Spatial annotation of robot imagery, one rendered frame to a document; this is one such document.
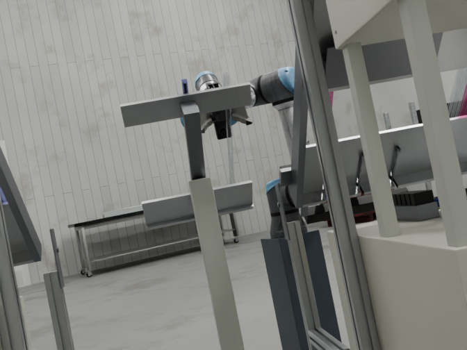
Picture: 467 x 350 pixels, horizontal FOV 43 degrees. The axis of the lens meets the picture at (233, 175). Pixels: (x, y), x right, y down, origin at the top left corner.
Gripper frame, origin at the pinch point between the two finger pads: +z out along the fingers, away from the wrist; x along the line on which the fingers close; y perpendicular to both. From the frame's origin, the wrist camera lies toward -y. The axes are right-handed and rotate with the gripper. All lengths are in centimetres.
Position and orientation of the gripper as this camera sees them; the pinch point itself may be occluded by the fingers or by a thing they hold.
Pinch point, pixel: (226, 130)
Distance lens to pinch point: 167.8
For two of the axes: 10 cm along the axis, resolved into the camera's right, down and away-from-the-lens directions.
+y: -0.9, -8.5, -5.1
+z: 2.1, 4.8, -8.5
